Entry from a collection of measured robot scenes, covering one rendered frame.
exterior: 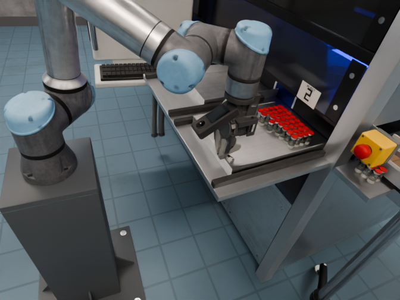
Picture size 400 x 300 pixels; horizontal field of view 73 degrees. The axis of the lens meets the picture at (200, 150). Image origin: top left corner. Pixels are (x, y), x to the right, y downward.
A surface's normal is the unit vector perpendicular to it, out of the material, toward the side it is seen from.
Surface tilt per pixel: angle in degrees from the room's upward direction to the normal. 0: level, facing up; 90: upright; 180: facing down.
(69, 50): 96
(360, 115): 90
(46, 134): 90
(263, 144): 0
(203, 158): 0
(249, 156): 0
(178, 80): 90
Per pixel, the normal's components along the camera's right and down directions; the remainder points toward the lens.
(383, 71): -0.90, 0.21
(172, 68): -0.29, 0.62
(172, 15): 0.29, 0.66
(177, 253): 0.11, -0.74
